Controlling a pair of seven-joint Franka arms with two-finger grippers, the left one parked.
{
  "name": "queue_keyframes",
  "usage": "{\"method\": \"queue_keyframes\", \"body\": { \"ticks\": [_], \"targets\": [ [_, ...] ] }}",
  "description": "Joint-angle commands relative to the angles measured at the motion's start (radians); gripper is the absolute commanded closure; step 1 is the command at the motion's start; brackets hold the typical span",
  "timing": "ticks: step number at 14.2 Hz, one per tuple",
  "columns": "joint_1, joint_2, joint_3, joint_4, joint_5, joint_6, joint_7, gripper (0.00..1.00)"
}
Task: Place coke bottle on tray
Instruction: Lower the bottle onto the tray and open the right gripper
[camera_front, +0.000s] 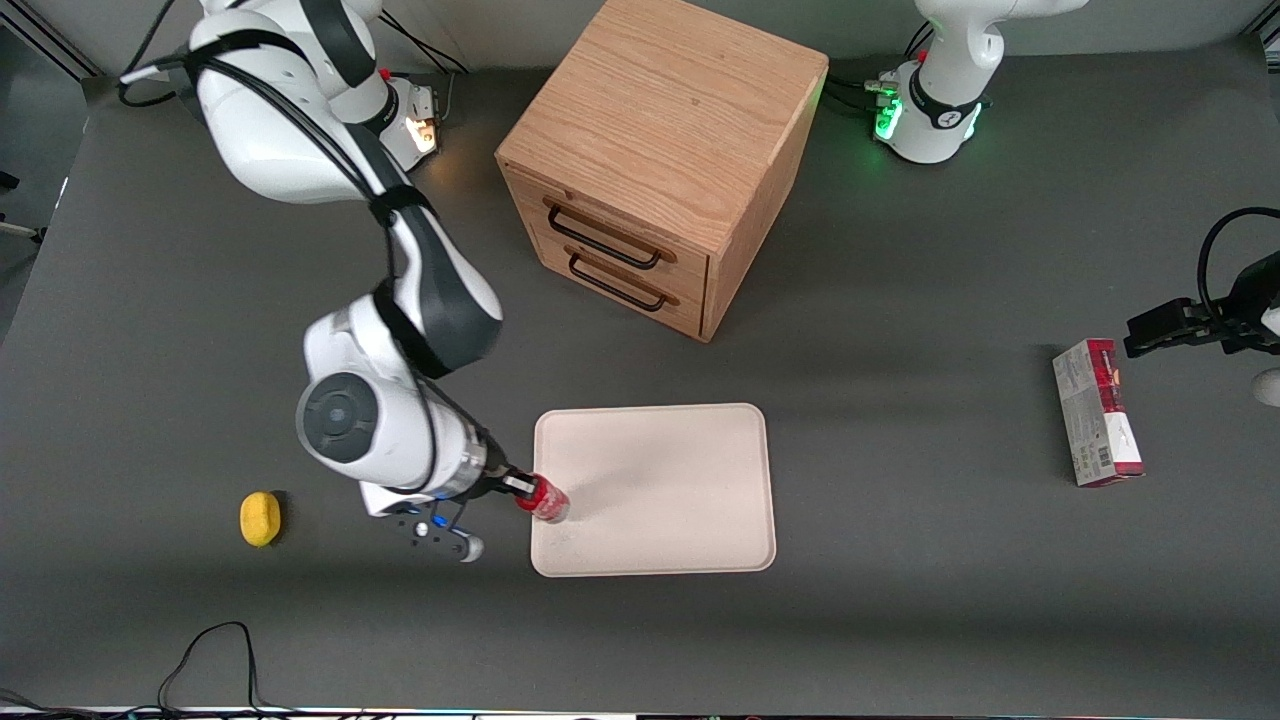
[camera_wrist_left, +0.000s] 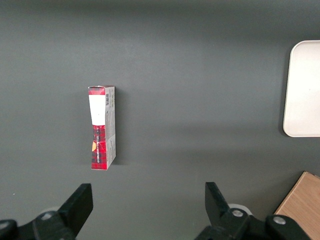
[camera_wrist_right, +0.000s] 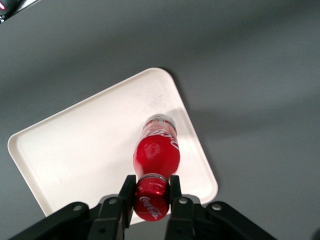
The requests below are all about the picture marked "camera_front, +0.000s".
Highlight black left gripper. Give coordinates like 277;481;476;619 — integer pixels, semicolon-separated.
1124;251;1280;359

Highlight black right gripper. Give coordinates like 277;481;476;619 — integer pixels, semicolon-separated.
466;437;542;502

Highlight red coke bottle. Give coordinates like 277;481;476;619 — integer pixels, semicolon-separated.
514;474;572;525

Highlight beige rectangular tray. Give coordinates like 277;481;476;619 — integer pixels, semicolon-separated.
530;403;778;579

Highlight grey and red carton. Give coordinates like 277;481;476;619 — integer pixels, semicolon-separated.
1051;338;1146;489

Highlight yellow lemon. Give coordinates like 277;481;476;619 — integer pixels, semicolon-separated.
239;491;283;548

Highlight wooden drawer cabinet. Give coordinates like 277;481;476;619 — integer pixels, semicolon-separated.
495;0;830;344

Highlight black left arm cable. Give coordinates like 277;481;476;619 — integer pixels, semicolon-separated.
1196;206;1280;323

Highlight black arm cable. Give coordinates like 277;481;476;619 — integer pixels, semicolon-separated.
118;0;471;533
1196;206;1280;323

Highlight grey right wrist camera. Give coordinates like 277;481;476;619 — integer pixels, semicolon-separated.
393;503;487;564

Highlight black drawer handle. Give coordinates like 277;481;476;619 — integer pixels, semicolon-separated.
564;247;681;313
543;198;679;271

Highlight black table cable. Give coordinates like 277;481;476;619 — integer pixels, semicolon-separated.
0;621;301;717

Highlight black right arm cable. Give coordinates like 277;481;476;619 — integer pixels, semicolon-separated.
118;0;471;533

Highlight black left base cables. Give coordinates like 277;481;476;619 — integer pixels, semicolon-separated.
824;20;937;117

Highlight black base cables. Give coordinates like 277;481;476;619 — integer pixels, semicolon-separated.
824;20;937;117
378;15;473;129

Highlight black right base cables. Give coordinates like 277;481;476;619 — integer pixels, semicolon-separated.
378;15;473;129

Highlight black frame strut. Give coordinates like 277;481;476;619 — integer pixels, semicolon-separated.
0;0;103;81

